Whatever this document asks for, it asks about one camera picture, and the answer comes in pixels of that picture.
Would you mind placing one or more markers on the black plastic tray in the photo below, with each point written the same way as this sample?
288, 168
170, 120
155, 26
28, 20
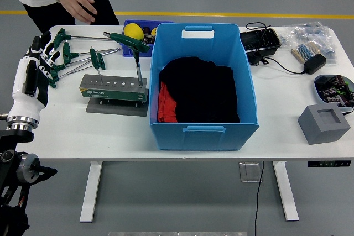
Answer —
257, 41

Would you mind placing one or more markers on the dark small parts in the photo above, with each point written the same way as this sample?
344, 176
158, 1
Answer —
149, 39

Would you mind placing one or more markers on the metal floor socket plate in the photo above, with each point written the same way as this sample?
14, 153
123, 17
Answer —
250, 172

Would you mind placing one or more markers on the white table leg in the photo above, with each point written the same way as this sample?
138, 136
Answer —
89, 197
287, 197

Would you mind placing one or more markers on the clear plastic parts bags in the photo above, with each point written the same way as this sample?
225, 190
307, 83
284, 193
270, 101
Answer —
309, 32

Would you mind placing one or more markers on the large blue plastic box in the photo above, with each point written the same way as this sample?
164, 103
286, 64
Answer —
204, 139

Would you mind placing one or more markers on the yellow lemon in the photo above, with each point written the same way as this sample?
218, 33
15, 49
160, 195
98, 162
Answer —
132, 31

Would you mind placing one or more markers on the black power adapter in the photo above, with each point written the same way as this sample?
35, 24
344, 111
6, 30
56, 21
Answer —
315, 64

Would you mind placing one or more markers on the dark round item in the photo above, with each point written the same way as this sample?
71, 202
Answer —
146, 29

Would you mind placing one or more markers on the light blue dish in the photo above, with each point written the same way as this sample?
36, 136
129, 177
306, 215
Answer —
317, 89

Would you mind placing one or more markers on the black cloth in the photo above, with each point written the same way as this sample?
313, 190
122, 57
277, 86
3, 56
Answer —
202, 89

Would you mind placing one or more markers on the person's right hand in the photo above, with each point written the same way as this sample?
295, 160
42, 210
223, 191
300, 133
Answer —
77, 1

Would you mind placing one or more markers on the grey cube box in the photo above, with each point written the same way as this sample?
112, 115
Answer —
318, 131

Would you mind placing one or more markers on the taped resistor strip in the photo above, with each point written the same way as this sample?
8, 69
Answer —
302, 52

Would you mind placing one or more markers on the red cloth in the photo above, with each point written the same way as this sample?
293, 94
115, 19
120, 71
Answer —
166, 103

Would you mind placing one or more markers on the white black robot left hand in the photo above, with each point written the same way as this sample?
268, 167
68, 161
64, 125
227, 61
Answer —
30, 81

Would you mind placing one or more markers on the small blue plastic bin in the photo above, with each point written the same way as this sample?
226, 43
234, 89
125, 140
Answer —
126, 53

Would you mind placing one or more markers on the small yellow round item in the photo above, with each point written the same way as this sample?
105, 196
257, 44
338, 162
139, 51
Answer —
154, 32

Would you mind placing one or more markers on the green metal wrench stand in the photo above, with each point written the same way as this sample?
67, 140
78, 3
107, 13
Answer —
110, 92

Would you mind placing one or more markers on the black table control panel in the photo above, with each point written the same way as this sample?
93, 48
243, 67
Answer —
329, 163

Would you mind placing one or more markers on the electronic parts pile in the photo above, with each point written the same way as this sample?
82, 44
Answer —
334, 92

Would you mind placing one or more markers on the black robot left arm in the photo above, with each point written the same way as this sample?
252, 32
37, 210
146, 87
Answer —
11, 142

